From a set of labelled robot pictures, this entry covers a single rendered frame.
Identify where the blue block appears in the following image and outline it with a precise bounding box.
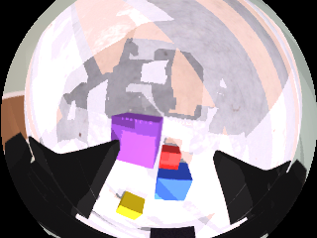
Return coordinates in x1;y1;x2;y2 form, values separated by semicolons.
154;163;193;201

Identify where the yellow cube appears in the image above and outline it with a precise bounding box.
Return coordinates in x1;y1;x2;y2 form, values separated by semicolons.
115;191;146;221

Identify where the purple block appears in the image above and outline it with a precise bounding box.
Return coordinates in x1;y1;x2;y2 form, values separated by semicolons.
111;112;162;168

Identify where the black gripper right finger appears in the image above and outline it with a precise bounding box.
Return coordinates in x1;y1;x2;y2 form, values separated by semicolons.
213;150;292;225

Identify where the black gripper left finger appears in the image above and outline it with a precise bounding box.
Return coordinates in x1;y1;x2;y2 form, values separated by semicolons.
28;136;120;219

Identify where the red block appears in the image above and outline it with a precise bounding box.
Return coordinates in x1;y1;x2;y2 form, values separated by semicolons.
158;144;182;171

